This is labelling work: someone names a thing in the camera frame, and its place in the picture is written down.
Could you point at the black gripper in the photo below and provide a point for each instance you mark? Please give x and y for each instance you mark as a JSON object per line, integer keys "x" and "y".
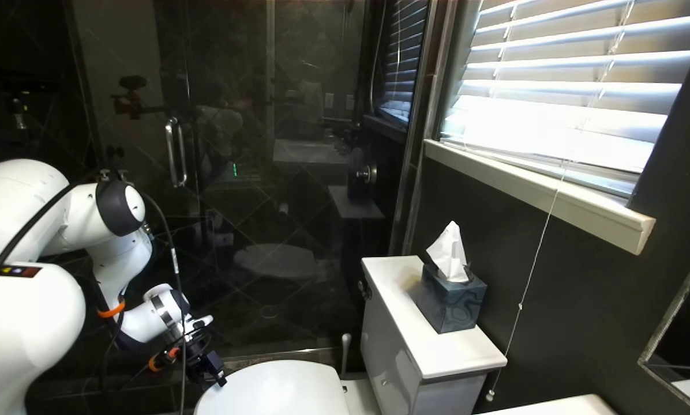
{"x": 198, "y": 352}

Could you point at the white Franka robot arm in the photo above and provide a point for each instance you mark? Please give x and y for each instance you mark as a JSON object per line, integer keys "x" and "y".
{"x": 29, "y": 308}

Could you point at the white toilet brush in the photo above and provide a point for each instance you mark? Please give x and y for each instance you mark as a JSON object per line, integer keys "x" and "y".
{"x": 346, "y": 354}

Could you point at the white toilet tank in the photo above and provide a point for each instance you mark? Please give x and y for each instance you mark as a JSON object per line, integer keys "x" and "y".
{"x": 414, "y": 347}

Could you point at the dark marbled tissue box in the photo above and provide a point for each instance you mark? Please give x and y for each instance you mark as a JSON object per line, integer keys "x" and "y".
{"x": 451, "y": 302}

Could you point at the black shower head holder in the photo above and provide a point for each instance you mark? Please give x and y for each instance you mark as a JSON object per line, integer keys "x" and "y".
{"x": 135, "y": 96}

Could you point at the white tissue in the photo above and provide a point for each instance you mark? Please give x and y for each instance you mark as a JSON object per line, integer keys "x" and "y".
{"x": 449, "y": 249}

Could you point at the white vanity countertop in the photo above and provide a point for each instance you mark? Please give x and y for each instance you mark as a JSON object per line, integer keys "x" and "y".
{"x": 552, "y": 407}

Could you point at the white window sill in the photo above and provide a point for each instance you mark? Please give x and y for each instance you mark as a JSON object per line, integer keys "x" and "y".
{"x": 542, "y": 191}

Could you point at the large white window blind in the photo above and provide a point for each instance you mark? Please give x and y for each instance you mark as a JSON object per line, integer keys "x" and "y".
{"x": 574, "y": 92}

